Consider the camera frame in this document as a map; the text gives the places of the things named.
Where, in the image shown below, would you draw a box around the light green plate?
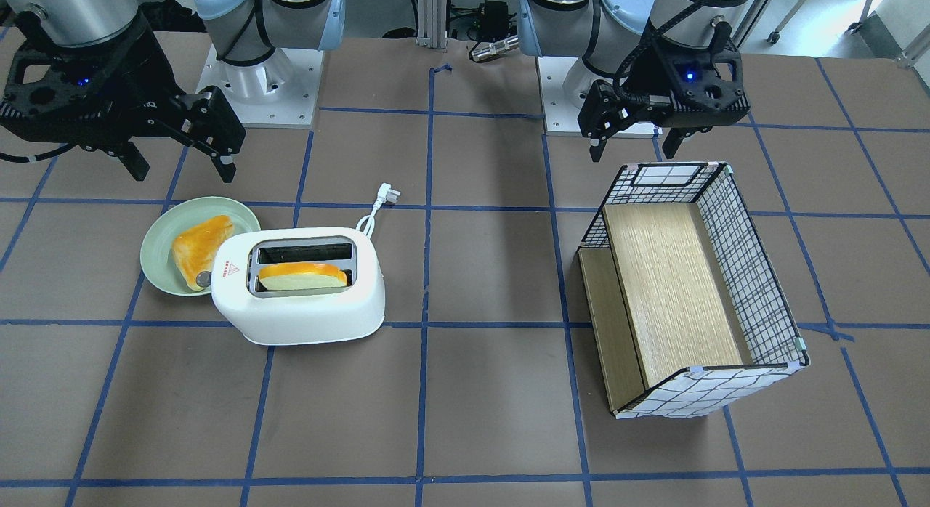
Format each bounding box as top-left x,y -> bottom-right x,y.
139,196 -> 260,296

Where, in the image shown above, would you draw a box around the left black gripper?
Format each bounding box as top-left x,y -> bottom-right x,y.
578,28 -> 751,163

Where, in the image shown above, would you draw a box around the black power adapter box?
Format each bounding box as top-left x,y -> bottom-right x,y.
477,0 -> 509,36

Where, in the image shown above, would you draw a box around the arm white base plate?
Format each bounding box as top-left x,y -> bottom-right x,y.
535,57 -> 663,139
197,46 -> 326,129

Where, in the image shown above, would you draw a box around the white toaster power cable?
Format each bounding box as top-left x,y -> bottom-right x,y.
355,183 -> 402,239

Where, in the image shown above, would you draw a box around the toast slice on plate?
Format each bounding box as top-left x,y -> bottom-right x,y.
171,214 -> 235,292

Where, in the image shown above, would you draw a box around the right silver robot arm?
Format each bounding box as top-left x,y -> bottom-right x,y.
2,0 -> 346,183

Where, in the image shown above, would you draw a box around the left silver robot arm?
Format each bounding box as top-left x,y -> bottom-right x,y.
517,0 -> 751,162

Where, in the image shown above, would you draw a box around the toast slice in toaster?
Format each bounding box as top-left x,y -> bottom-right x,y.
258,262 -> 349,291

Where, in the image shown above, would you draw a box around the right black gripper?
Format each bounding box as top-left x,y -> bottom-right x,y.
2,16 -> 246,184

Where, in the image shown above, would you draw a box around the aluminium frame post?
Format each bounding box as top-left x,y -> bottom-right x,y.
413,0 -> 450,52

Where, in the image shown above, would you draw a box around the white two-slot toaster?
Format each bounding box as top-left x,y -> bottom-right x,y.
211,227 -> 386,346

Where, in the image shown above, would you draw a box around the silver cable connector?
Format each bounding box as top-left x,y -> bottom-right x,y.
468,35 -> 520,63

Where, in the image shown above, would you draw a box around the wire grid basket wooden base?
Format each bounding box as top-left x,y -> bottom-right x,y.
577,162 -> 810,420

